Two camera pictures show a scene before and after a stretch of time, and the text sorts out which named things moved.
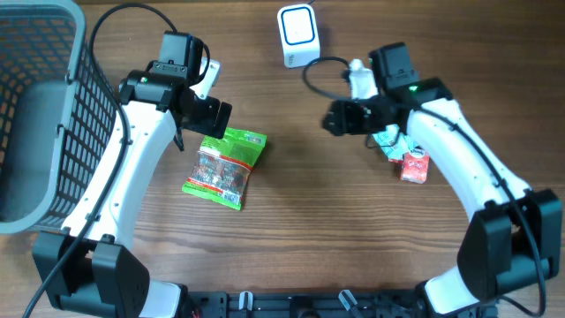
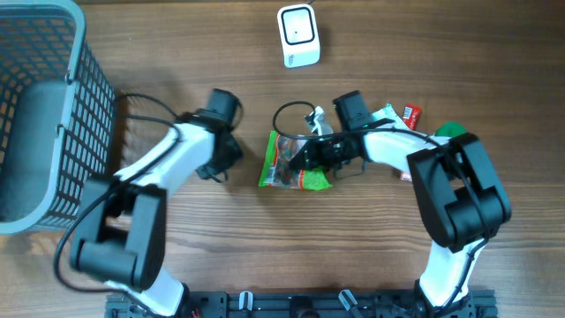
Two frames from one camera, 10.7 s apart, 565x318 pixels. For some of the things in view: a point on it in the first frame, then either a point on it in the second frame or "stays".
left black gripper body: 206,112 to 224,162
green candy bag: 222,167 to 276,170
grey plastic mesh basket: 57,112 stays
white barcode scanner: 299,34 stays
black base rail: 361,303 stays
